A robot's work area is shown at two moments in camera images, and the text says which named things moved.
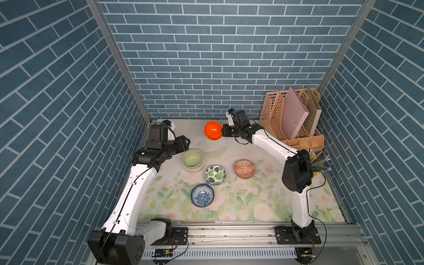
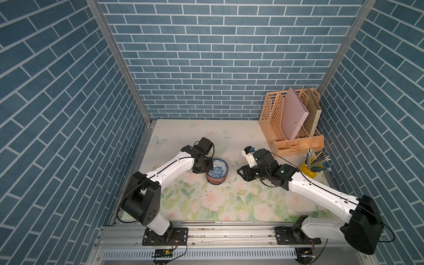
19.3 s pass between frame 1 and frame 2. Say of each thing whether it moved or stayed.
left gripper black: moved
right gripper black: moved
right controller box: stayed
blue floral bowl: moved
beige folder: stayed
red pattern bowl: moved
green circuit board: stayed
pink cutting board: stayed
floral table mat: stayed
